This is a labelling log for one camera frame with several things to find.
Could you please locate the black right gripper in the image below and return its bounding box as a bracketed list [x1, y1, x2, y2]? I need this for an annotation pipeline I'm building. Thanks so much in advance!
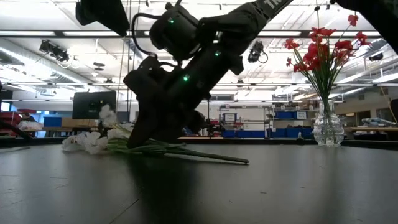
[123, 55, 206, 149]

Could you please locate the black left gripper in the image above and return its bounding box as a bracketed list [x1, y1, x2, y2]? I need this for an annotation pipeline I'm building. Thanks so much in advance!
[75, 0, 130, 37]

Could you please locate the red blossom spray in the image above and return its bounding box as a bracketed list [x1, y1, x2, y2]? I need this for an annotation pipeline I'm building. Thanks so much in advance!
[284, 27, 336, 106]
[325, 12, 371, 106]

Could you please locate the red artificial tulip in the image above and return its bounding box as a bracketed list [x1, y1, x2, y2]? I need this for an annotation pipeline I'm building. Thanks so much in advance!
[303, 42, 331, 106]

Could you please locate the clear glass vase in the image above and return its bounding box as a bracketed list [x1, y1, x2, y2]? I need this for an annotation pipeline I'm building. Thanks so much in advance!
[312, 99, 345, 147]

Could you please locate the black monitor on stand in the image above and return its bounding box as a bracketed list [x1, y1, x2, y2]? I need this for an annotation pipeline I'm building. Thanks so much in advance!
[72, 91, 117, 120]

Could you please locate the brown cardboard box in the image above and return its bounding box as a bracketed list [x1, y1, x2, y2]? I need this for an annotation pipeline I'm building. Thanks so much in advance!
[61, 117, 100, 128]

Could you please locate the blue storage bin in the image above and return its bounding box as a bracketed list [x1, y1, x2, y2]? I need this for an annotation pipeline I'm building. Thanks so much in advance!
[275, 111, 295, 120]
[43, 116, 62, 128]

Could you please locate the metal storage shelf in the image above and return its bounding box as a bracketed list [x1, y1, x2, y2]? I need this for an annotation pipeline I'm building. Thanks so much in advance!
[219, 105, 315, 139]

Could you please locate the white plastic bag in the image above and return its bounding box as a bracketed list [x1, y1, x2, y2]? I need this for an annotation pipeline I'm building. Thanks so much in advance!
[17, 120, 44, 131]

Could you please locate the wooden workbench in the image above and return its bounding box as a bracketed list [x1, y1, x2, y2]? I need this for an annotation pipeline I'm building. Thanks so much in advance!
[343, 126, 398, 141]

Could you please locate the black overhead frame bar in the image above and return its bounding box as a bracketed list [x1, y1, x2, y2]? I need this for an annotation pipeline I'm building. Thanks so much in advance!
[0, 29, 398, 39]

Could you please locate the black ceiling-mounted camera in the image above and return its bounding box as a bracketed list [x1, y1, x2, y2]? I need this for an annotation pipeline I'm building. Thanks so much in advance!
[248, 40, 269, 65]
[39, 39, 71, 63]

